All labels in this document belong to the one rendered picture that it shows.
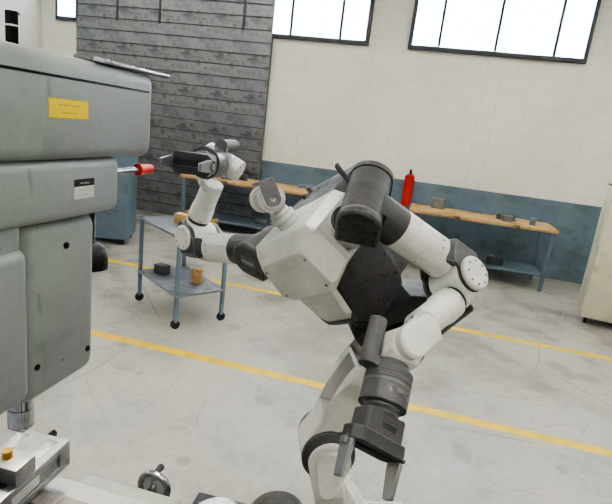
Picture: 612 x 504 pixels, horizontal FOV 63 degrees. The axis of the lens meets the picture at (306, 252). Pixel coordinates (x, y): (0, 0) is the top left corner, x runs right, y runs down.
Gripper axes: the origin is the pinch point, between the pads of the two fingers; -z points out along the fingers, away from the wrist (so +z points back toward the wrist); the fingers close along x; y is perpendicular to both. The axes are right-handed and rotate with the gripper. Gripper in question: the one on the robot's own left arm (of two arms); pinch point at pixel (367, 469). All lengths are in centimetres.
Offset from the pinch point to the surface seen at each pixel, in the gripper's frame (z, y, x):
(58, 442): -8, -71, 38
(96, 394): 44, -283, 10
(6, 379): -7, -18, 55
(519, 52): 688, -225, -269
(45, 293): 7, -19, 58
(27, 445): -11, -72, 44
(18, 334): -1, -16, 57
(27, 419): -9, -43, 49
